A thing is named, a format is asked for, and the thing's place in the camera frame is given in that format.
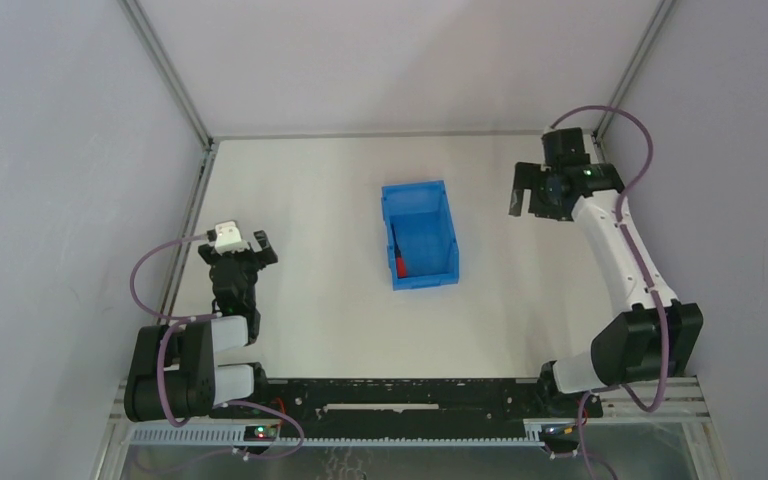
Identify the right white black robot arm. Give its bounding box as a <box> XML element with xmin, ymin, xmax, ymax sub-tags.
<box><xmin>254</xmin><ymin>168</ymin><xmax>676</xmax><ymax>393</ymax></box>

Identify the red handled screwdriver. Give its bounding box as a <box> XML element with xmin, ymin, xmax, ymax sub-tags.
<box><xmin>390</xmin><ymin>224</ymin><xmax>408</xmax><ymax>279</ymax></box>

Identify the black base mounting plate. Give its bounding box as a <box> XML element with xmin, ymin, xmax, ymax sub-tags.
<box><xmin>211</xmin><ymin>377</ymin><xmax>604</xmax><ymax>442</ymax></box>

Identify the aluminium frame rail left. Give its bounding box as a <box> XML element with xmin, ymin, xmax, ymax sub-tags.
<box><xmin>118</xmin><ymin>0</ymin><xmax>216</xmax><ymax>319</ymax></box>

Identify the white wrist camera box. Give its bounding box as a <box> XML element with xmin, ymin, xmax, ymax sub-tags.
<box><xmin>207</xmin><ymin>220</ymin><xmax>250</xmax><ymax>255</ymax></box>

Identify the grey cable duct strip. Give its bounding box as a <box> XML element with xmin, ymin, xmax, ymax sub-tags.
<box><xmin>130</xmin><ymin>424</ymin><xmax>544</xmax><ymax>447</ymax></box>

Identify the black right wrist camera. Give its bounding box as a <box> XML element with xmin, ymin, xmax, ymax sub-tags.
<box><xmin>541</xmin><ymin>128</ymin><xmax>591</xmax><ymax>169</ymax></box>

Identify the blue plastic bin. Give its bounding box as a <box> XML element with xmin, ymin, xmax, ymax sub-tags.
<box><xmin>381</xmin><ymin>180</ymin><xmax>460</xmax><ymax>291</ymax></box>

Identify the aluminium frame rail right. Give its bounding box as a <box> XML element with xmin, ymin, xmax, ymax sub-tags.
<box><xmin>608</xmin><ymin>0</ymin><xmax>680</xmax><ymax>108</ymax></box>

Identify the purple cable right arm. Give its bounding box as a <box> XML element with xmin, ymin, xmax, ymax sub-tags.
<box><xmin>549</xmin><ymin>105</ymin><xmax>673</xmax><ymax>480</ymax></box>

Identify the aluminium frame rail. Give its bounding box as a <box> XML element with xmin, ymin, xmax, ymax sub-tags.
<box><xmin>608</xmin><ymin>0</ymin><xmax>680</xmax><ymax>108</ymax></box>
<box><xmin>118</xmin><ymin>0</ymin><xmax>216</xmax><ymax>319</ymax></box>

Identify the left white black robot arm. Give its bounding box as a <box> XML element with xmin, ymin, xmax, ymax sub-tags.
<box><xmin>124</xmin><ymin>231</ymin><xmax>278</xmax><ymax>427</ymax></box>

